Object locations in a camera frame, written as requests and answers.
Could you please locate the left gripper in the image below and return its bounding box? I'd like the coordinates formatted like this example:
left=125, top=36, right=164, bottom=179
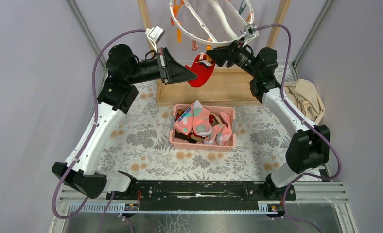
left=125, top=46, right=196, bottom=84

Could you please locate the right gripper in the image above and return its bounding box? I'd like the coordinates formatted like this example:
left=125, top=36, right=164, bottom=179
left=206, top=37, right=260, bottom=79

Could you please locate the wooden hanger stand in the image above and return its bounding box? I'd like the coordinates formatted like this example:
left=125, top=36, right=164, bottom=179
left=137, top=0, right=291, bottom=107

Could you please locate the red sock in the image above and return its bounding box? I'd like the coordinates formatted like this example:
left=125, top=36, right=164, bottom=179
left=185, top=53, right=215, bottom=88
left=209, top=114, right=219, bottom=126

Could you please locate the pink plastic basket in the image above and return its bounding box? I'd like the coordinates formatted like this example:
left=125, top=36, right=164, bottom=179
left=169, top=104, right=236, bottom=152

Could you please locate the brown argyle sock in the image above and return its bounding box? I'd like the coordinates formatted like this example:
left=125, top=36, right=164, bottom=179
left=174, top=129, right=205, bottom=144

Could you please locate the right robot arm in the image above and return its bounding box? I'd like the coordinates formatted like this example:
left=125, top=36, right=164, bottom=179
left=206, top=40, right=330, bottom=200

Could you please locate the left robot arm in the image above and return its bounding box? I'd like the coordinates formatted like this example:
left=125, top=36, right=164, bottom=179
left=52, top=44, right=197, bottom=200

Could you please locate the white round clip hanger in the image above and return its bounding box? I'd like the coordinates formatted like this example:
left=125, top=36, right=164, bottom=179
left=169, top=0, right=255, bottom=51

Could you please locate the beige crumpled cloth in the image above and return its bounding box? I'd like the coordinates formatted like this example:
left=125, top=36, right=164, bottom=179
left=284, top=79, right=325, bottom=124

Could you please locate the floral table mat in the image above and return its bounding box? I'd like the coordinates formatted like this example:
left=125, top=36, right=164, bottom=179
left=97, top=81, right=290, bottom=181

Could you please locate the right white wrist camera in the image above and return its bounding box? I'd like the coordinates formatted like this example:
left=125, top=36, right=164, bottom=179
left=241, top=24, right=259, bottom=46

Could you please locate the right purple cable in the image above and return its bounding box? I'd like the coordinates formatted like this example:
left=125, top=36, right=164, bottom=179
left=249, top=23, right=343, bottom=233

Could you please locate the purple cable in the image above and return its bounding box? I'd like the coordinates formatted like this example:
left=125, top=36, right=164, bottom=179
left=52, top=29, right=149, bottom=233
left=249, top=23, right=343, bottom=233

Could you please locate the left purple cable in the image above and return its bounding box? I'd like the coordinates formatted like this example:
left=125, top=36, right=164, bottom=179
left=52, top=29, right=149, bottom=233

